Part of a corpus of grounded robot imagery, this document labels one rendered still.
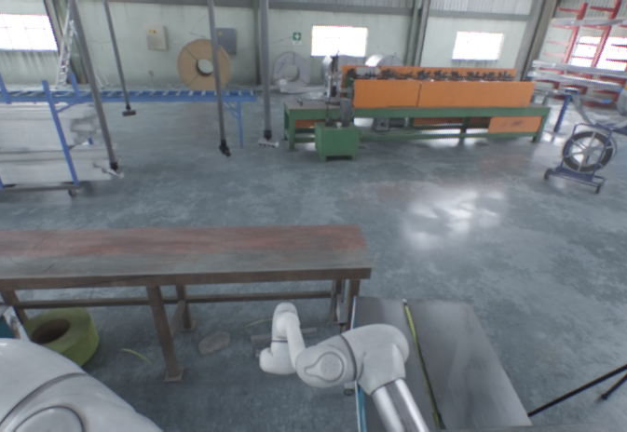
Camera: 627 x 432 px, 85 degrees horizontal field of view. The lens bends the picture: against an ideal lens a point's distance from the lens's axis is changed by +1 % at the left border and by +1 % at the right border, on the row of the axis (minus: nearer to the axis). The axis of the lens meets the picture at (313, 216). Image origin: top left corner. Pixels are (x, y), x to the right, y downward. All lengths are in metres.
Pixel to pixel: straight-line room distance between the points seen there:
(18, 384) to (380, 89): 6.17
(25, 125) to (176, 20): 9.55
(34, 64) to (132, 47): 3.14
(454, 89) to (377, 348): 6.28
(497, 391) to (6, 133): 4.92
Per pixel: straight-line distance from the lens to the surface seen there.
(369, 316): 1.68
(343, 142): 5.62
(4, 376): 0.56
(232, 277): 1.85
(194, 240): 2.10
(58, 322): 2.87
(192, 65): 11.54
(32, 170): 5.10
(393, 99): 6.51
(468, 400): 1.52
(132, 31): 14.10
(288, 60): 11.85
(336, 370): 0.98
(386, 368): 1.04
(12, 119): 5.04
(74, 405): 0.46
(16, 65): 15.42
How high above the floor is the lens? 1.90
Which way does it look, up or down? 29 degrees down
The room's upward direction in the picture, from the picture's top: 2 degrees clockwise
